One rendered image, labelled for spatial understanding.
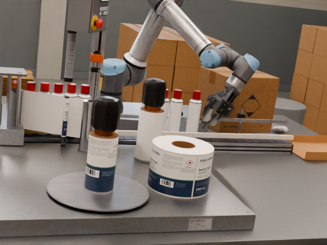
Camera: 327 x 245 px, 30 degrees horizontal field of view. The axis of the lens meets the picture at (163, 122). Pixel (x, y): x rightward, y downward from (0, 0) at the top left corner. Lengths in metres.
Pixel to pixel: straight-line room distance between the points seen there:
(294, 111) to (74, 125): 2.75
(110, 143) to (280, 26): 7.08
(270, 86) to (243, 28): 5.61
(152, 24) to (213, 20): 5.58
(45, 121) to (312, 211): 1.01
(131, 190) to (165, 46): 3.93
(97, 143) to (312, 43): 4.65
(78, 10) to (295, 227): 1.12
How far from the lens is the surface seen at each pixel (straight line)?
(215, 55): 2.45
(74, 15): 2.37
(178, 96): 2.49
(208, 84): 2.89
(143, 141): 2.18
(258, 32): 8.61
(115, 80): 2.72
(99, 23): 2.36
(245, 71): 2.55
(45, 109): 2.29
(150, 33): 2.77
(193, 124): 2.54
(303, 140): 2.99
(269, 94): 2.93
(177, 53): 5.80
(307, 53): 6.33
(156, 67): 5.76
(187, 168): 1.88
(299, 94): 6.39
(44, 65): 7.75
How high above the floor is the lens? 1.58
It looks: 15 degrees down
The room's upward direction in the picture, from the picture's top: 7 degrees clockwise
